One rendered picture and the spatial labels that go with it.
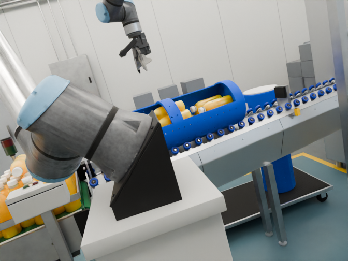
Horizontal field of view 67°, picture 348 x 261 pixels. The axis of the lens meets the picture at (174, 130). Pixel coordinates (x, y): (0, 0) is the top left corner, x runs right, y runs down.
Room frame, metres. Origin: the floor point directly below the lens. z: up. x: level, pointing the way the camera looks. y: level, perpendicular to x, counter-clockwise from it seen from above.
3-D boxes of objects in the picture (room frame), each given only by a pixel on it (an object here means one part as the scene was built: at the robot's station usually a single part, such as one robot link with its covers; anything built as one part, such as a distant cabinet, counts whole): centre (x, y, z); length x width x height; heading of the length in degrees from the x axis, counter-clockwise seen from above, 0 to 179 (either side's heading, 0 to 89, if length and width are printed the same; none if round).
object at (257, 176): (1.73, -0.49, 0.31); 0.06 x 0.06 x 0.63; 19
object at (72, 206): (1.12, 0.54, 1.00); 0.07 x 0.07 x 0.19
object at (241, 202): (2.05, -0.35, 0.08); 1.50 x 0.52 x 0.15; 98
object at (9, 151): (1.53, 0.96, 1.18); 0.06 x 0.06 x 0.05
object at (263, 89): (2.12, -0.77, 1.03); 0.28 x 0.28 x 0.01
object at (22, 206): (0.98, 0.58, 1.05); 0.20 x 0.10 x 0.10; 109
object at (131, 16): (1.46, 0.07, 1.72); 0.10 x 0.09 x 0.12; 136
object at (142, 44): (1.47, 0.06, 1.55); 0.09 x 0.08 x 0.12; 108
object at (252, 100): (2.12, -0.77, 0.59); 0.28 x 0.28 x 0.88
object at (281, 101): (1.75, -0.78, 1.00); 0.10 x 0.04 x 0.15; 19
